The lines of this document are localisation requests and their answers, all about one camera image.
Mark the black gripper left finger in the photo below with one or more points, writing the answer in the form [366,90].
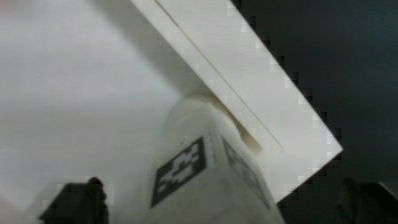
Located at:
[78,206]

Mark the white L-shaped obstacle fence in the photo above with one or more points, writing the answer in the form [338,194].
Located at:
[208,33]

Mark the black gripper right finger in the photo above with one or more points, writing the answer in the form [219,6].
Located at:
[368,203]

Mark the white table leg with tag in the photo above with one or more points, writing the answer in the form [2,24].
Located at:
[206,188]

